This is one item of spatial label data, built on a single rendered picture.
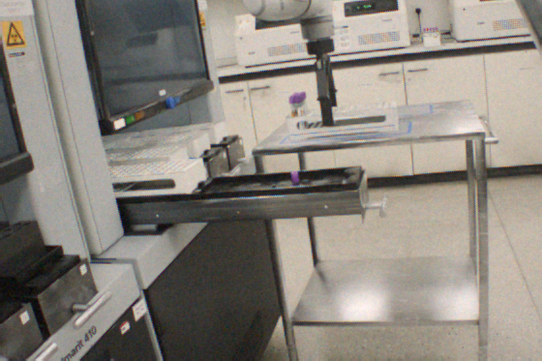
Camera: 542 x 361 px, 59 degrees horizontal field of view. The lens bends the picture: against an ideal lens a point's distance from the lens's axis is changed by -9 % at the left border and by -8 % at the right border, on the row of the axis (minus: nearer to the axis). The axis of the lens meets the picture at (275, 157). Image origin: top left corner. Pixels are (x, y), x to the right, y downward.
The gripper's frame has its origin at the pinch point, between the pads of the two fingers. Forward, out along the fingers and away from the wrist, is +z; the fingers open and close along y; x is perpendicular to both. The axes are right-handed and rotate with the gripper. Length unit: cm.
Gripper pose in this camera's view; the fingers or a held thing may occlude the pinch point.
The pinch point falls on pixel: (330, 113)
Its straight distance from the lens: 141.0
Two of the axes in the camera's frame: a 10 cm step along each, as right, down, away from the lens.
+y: 2.3, -2.7, 9.3
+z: 1.5, 9.6, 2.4
